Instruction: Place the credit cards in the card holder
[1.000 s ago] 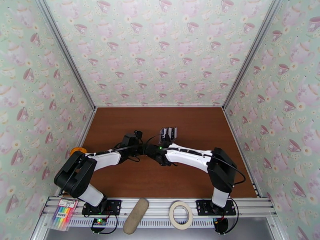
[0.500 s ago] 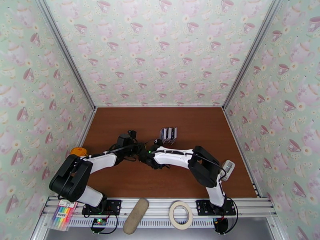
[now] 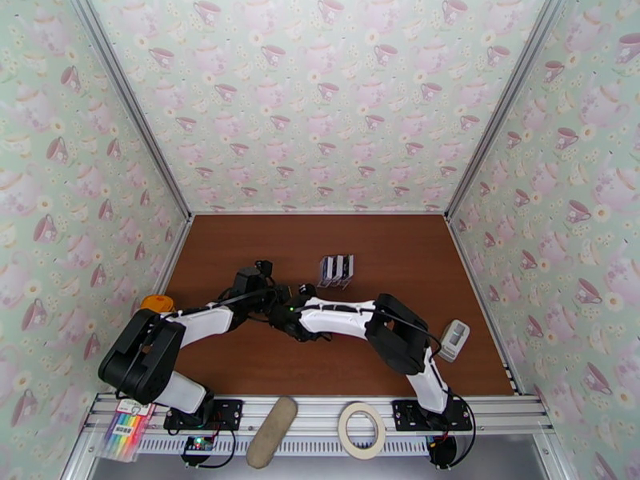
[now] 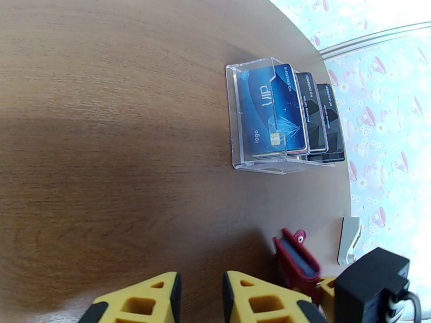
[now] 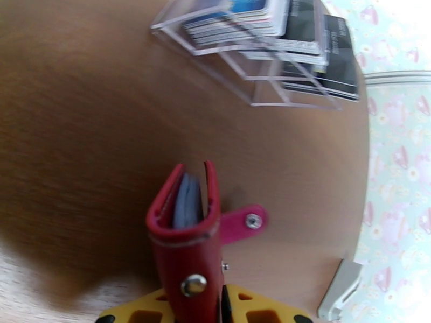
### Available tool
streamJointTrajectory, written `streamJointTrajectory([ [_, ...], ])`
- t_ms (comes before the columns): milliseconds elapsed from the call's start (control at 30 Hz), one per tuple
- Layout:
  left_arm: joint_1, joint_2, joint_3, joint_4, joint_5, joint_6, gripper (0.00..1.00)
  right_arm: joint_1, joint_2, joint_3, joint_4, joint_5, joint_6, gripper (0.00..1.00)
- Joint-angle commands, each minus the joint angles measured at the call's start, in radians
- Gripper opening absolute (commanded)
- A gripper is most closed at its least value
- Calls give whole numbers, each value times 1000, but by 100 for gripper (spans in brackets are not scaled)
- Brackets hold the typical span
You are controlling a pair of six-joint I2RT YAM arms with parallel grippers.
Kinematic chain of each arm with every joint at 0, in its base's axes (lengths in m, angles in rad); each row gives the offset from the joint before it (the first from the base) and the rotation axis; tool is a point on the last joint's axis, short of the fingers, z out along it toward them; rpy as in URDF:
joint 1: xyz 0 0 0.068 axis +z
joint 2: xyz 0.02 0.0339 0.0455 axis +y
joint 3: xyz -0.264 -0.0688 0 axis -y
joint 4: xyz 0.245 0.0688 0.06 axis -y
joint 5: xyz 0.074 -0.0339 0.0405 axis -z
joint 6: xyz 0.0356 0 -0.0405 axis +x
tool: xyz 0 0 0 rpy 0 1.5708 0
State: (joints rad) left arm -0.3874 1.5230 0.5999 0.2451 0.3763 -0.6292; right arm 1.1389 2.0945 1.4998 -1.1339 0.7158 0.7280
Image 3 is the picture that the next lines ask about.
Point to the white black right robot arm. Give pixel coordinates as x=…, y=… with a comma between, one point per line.
x=340, y=318

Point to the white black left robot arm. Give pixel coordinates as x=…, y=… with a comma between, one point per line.
x=200, y=323

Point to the clear acrylic card stand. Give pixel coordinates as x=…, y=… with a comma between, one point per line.
x=332, y=284

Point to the white card stack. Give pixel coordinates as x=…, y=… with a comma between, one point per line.
x=328, y=267

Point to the grey striped card stack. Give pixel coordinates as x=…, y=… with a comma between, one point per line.
x=338, y=266

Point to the black card stack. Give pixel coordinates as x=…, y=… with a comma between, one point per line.
x=348, y=266

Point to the orange lidded cup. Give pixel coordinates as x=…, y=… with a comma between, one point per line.
x=156, y=303

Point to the beige oblong eraser pad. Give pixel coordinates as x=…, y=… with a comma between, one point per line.
x=271, y=433

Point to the white masking tape roll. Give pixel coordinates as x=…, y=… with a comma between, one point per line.
x=346, y=438

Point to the small circuit board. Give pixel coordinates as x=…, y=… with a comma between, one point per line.
x=198, y=445

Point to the white handheld device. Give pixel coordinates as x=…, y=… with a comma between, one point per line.
x=454, y=341

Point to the colour marker pen pack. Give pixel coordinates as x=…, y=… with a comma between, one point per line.
x=127, y=433

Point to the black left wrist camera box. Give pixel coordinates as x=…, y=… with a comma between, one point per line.
x=250, y=281

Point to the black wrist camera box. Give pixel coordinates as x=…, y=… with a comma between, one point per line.
x=250, y=281
x=306, y=289

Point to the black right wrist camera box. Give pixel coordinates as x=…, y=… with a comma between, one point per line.
x=306, y=289

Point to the aluminium front rail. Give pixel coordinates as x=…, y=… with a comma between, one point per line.
x=320, y=411

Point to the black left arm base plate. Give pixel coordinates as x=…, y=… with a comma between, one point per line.
x=227, y=413

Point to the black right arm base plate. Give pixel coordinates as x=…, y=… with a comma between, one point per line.
x=407, y=414

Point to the aluminium side rail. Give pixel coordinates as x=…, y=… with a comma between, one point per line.
x=487, y=293

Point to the aluminium frame post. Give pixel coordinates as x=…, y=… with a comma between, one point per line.
x=505, y=103
x=130, y=103

